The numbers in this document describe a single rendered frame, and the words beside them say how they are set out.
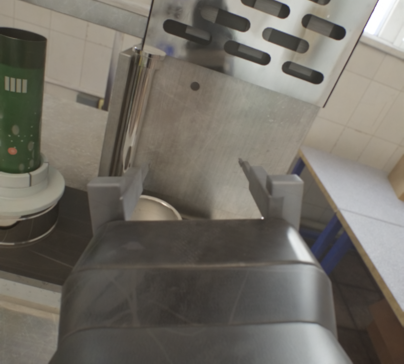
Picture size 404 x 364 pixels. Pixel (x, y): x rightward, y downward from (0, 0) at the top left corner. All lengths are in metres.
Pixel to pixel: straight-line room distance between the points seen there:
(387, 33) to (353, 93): 0.61
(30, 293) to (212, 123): 0.20
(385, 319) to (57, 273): 1.72
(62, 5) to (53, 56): 1.60
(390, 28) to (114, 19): 2.21
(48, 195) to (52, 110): 0.30
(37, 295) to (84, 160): 0.21
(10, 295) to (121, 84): 0.18
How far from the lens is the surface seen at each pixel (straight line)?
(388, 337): 1.82
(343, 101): 1.91
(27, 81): 0.22
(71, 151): 0.43
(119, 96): 0.25
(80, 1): 0.30
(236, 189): 0.30
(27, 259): 0.27
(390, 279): 1.04
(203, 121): 0.26
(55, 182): 0.27
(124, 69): 0.25
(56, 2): 0.31
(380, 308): 1.88
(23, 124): 0.23
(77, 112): 0.54
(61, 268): 0.26
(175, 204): 0.33
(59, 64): 1.90
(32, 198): 0.26
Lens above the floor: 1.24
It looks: 27 degrees down
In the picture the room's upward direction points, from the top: 20 degrees clockwise
